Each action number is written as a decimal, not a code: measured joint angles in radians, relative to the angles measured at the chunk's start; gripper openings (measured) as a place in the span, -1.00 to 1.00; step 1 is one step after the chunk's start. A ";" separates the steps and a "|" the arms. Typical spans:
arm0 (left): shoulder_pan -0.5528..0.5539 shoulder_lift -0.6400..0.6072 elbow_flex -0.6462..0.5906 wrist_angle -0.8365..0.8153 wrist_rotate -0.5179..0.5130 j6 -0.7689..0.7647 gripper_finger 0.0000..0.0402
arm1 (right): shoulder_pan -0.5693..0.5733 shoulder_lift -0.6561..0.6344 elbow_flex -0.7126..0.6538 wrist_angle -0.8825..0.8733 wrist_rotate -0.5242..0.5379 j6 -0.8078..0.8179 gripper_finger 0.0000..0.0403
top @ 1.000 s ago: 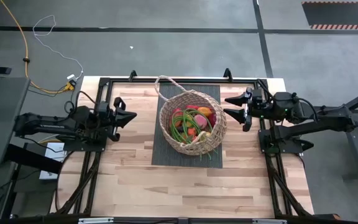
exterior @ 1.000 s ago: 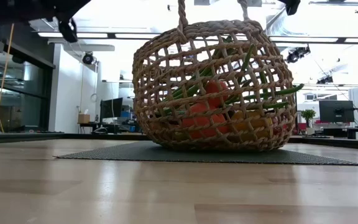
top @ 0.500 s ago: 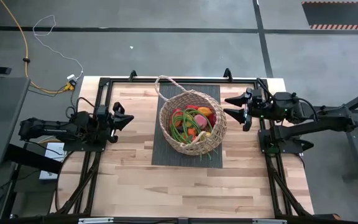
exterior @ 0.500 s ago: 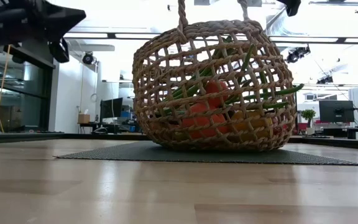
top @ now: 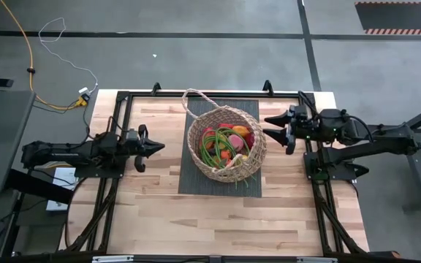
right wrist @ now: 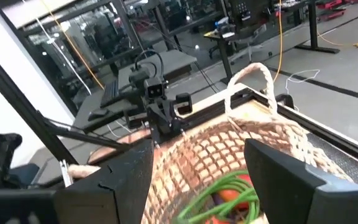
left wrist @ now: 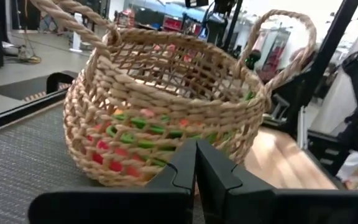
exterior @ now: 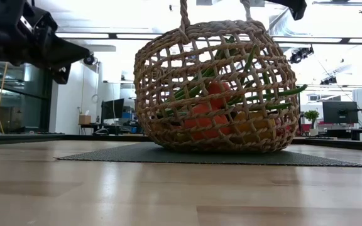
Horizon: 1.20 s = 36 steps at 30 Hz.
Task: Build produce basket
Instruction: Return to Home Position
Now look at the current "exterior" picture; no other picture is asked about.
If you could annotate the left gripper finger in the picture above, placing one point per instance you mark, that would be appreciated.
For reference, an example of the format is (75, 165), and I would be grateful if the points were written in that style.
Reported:
(64, 53)

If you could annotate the woven seagrass basket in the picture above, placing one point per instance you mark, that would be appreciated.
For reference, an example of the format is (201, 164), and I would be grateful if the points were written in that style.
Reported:
(215, 29)

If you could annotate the green onion bunch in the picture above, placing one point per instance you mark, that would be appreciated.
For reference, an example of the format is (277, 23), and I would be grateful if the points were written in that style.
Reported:
(289, 91)

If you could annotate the yellow lemon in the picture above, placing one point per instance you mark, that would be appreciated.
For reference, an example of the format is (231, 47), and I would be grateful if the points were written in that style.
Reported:
(253, 125)

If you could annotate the black ceiling spotlight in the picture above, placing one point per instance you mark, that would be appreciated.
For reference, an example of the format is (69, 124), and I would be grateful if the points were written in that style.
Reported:
(89, 59)
(298, 56)
(328, 81)

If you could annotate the overhead light bar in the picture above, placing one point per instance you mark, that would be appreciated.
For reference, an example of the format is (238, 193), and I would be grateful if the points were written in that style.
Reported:
(121, 35)

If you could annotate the cardboard box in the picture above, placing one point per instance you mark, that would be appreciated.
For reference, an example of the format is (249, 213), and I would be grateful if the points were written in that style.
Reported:
(85, 120)

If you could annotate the black computer monitor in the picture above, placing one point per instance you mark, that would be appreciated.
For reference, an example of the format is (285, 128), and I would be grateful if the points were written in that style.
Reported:
(339, 111)
(112, 108)

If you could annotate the potted green plant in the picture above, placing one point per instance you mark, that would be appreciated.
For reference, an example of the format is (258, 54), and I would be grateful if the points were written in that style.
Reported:
(311, 116)

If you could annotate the dark grey placemat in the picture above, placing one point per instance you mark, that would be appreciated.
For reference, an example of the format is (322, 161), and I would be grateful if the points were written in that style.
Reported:
(137, 156)

